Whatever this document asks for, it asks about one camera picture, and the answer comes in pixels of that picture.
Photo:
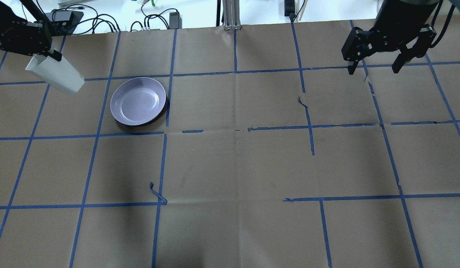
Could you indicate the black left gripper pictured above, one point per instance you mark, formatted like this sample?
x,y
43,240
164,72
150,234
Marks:
x,y
3,19

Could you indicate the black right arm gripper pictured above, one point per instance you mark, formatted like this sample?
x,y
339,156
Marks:
x,y
400,23

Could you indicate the white faceted cup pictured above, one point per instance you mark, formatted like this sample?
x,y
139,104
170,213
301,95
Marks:
x,y
59,74

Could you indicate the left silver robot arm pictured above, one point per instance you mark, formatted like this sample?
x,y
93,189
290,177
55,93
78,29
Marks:
x,y
7,16

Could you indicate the lilac plate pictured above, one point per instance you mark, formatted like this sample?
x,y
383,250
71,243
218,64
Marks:
x,y
138,101

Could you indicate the black power adapter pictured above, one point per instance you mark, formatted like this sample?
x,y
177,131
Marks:
x,y
175,21

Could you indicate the brown paper table cover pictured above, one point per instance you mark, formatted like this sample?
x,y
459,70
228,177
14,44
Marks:
x,y
267,154

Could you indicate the aluminium frame post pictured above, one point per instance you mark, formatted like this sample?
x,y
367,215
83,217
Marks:
x,y
231,15

